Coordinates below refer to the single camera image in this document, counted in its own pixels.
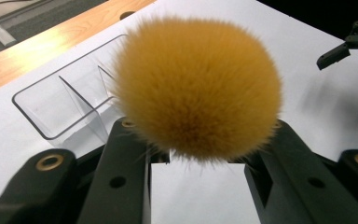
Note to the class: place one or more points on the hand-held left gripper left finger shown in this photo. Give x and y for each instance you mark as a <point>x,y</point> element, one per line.
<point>121,180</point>

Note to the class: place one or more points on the clear plastic divided box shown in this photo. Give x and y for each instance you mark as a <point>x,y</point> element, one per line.
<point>62,105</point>

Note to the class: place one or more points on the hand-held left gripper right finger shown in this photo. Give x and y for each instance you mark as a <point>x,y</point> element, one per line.
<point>298,183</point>

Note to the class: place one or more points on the wooden table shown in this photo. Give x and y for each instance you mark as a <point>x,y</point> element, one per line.
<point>43,43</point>

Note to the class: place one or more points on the yellow fluffy pompom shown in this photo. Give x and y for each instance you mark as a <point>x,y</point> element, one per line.
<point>199,90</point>

